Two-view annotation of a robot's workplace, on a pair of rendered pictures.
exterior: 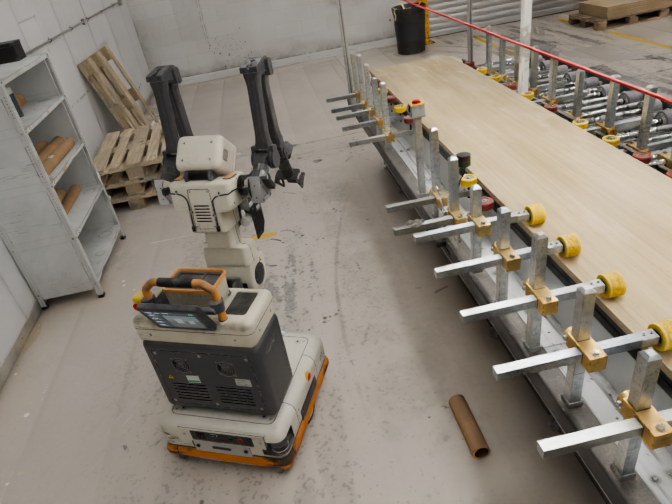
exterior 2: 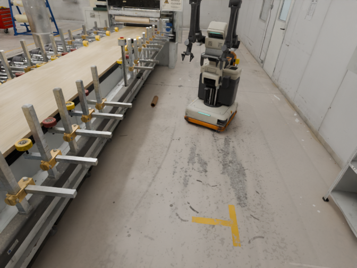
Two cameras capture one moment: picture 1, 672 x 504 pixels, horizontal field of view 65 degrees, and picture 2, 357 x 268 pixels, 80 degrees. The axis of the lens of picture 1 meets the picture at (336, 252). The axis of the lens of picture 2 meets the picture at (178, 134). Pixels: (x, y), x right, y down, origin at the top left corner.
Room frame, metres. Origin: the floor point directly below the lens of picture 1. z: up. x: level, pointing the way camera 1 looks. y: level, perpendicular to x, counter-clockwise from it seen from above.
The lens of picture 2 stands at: (4.84, 0.43, 1.67)
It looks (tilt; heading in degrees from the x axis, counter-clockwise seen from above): 34 degrees down; 187
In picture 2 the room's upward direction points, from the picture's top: 3 degrees clockwise
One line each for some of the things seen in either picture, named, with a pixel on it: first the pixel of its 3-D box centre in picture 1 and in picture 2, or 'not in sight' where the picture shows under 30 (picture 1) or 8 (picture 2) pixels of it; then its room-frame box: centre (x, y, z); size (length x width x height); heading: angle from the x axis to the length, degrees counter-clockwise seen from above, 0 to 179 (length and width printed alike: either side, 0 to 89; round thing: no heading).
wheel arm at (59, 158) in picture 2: (358, 106); (60, 158); (4.00, -0.37, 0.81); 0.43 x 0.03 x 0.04; 94
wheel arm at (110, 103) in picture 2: (381, 137); (107, 103); (3.25, -0.42, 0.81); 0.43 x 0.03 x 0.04; 94
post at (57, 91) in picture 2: (369, 97); (66, 123); (3.79, -0.43, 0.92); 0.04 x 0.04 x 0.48; 4
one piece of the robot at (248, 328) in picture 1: (218, 338); (218, 81); (1.78, 0.57, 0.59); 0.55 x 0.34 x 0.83; 70
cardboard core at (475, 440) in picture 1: (468, 425); (154, 101); (1.54, -0.45, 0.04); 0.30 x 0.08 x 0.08; 4
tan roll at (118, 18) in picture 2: not in sight; (141, 20); (-0.51, -1.29, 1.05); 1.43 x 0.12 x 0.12; 94
